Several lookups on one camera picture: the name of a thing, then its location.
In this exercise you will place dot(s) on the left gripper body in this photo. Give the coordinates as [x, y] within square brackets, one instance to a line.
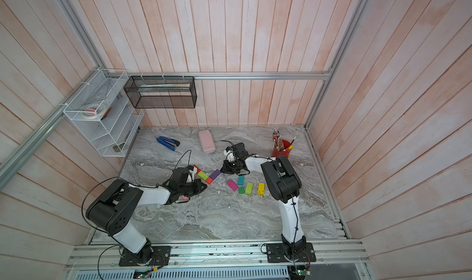
[190, 188]

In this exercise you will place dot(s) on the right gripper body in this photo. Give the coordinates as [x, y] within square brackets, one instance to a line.
[232, 167]

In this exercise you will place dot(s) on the purple block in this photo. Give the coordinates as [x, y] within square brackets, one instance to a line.
[215, 174]

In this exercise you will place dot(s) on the long red block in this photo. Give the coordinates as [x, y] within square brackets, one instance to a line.
[196, 168]

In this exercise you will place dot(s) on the lime green block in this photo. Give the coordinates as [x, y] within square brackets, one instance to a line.
[203, 175]

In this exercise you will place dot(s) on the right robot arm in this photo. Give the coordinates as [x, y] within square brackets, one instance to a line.
[284, 185]

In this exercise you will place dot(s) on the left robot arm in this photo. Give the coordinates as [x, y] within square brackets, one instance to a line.
[113, 209]

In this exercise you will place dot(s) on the magenta block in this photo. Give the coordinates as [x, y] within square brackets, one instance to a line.
[232, 185]

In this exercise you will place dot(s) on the light green block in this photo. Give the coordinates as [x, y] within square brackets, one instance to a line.
[249, 188]

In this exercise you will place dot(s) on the yellow block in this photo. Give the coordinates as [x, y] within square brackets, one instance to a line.
[261, 189]

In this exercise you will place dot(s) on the pink eraser case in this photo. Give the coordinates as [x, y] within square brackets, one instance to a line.
[207, 142]

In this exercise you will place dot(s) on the red pencil cup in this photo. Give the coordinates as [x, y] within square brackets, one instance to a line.
[284, 150]

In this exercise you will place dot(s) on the blue stapler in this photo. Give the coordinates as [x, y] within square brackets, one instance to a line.
[169, 143]

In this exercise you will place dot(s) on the coloured pencils bunch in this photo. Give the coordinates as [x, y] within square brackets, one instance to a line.
[276, 137]

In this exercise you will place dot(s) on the black mesh basket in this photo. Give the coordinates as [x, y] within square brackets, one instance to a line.
[161, 92]

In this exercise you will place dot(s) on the tape roll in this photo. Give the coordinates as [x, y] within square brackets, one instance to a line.
[93, 111]

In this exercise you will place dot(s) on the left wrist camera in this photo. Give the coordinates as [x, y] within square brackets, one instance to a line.
[183, 175]

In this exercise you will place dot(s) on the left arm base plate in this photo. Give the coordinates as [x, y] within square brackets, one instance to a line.
[149, 255]

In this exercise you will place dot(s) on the white wire shelf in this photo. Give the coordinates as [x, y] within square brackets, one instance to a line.
[113, 135]

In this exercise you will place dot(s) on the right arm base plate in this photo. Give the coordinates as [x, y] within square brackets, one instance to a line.
[279, 253]

